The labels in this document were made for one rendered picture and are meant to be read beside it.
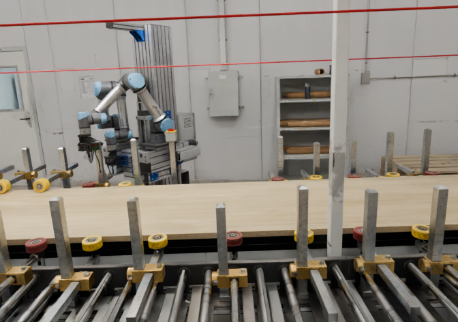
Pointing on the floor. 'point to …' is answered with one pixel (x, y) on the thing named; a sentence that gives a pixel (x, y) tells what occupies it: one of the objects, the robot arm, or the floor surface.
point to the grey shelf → (309, 136)
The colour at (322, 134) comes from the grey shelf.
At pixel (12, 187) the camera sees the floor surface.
